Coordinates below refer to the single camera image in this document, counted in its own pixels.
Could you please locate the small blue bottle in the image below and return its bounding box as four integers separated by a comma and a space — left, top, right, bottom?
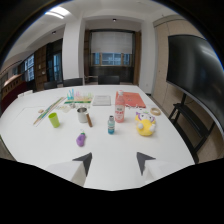
107, 115, 116, 135

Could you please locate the pink drink bottle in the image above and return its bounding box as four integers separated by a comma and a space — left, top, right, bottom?
114, 90, 126, 124

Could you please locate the purple eggplant toy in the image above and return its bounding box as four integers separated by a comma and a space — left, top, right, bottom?
75, 130, 87, 148

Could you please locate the yellow plush toy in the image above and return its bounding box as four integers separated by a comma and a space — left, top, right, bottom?
134, 111, 157, 137

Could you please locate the green plastic cup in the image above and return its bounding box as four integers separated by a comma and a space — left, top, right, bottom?
47, 112, 61, 129

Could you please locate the brown wooden stick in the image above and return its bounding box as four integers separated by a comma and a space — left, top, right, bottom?
86, 112, 94, 128

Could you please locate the black display stand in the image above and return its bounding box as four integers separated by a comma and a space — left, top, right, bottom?
167, 92, 216, 164

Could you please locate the silver metal can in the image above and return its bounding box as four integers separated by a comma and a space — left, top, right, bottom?
76, 106, 89, 124

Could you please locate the roll of tape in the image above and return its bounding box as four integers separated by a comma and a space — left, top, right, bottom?
149, 107, 162, 117

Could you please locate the clear plastic packet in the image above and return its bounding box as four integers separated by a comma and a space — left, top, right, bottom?
55, 103, 78, 114

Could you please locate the long striped ruler box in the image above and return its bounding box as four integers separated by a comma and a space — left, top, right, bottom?
32, 96, 66, 127

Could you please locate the orange book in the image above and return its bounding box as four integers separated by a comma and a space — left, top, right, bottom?
115, 91, 147, 109

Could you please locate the colourful test tube rack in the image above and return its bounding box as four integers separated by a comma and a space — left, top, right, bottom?
63, 88, 94, 105

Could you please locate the large black display screen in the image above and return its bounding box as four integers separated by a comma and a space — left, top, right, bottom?
165, 34, 224, 134

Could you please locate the dark wooden bookshelf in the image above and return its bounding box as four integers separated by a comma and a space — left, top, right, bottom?
33, 45, 48, 92

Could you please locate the white window blind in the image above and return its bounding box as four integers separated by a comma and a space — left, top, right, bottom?
90, 31, 134, 55

